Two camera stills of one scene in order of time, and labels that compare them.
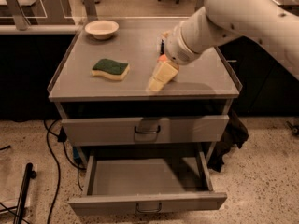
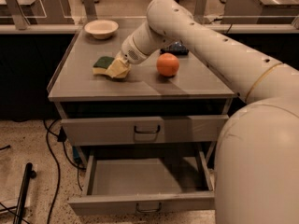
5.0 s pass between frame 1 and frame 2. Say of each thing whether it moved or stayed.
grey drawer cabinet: stayed
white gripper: moved
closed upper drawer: stayed
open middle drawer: stayed
